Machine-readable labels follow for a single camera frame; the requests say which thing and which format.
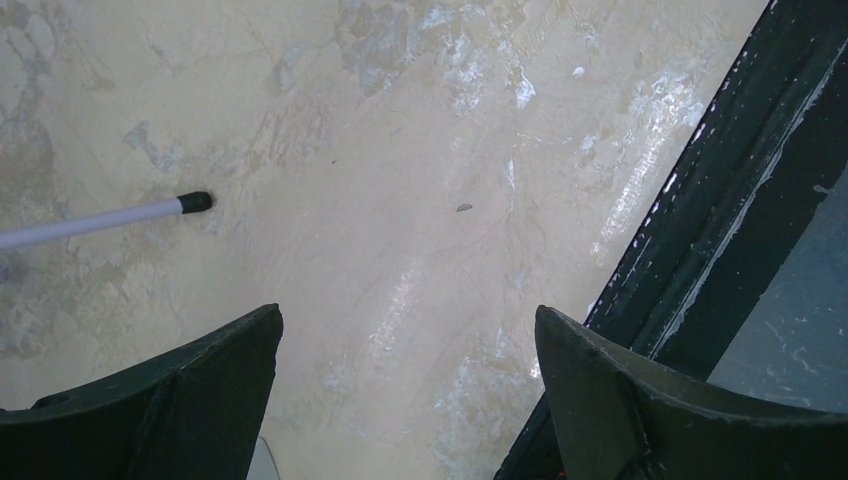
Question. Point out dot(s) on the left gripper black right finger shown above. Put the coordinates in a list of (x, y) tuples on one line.
[(620, 415)]

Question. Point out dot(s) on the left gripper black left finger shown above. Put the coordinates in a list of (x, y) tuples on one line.
[(193, 412)]

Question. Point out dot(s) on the tripod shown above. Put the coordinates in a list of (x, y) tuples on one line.
[(190, 203)]

